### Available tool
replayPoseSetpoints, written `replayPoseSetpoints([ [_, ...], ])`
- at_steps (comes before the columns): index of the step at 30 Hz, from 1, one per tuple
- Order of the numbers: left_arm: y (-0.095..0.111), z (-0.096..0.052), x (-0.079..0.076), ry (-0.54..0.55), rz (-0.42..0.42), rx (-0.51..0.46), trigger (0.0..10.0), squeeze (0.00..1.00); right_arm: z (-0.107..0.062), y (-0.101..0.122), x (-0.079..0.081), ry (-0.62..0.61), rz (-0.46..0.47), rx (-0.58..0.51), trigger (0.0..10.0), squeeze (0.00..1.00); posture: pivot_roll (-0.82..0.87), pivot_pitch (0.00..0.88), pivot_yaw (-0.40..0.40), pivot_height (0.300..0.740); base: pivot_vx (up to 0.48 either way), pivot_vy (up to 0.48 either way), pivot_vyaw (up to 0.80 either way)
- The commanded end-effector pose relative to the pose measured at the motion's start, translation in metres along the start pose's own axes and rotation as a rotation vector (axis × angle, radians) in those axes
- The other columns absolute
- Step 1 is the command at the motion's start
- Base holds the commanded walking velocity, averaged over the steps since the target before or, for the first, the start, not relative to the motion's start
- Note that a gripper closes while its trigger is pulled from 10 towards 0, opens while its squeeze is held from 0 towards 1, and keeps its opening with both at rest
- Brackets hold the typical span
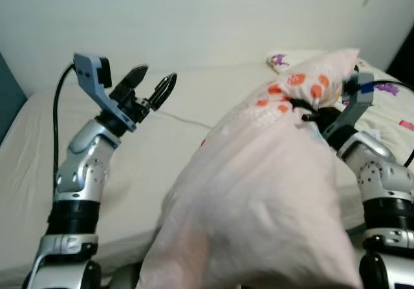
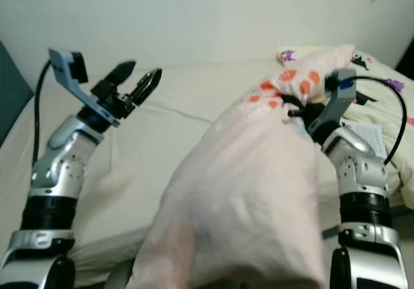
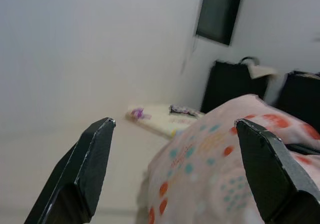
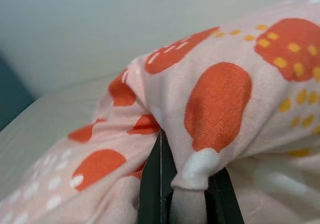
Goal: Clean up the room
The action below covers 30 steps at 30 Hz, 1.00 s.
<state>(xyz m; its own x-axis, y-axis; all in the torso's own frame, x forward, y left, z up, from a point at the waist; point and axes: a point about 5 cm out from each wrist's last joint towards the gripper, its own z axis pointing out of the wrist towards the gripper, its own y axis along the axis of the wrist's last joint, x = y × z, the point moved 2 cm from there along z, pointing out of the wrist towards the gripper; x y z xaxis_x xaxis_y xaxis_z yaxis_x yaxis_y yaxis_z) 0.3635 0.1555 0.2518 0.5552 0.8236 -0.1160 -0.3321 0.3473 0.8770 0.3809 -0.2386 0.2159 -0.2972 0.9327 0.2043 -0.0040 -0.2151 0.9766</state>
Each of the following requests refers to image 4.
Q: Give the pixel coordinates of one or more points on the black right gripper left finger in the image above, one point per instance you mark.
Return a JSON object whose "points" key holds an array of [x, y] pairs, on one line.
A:
{"points": [[152, 189]]}

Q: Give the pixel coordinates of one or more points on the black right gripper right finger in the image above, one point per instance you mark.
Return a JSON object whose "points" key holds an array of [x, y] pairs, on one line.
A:
{"points": [[222, 204]]}

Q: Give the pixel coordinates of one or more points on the pink pillow with orange dots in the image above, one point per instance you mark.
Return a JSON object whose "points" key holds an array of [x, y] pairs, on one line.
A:
{"points": [[220, 103]]}

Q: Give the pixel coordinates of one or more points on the teal upholstered headboard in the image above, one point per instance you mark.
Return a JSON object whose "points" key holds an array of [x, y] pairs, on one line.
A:
{"points": [[12, 96]]}

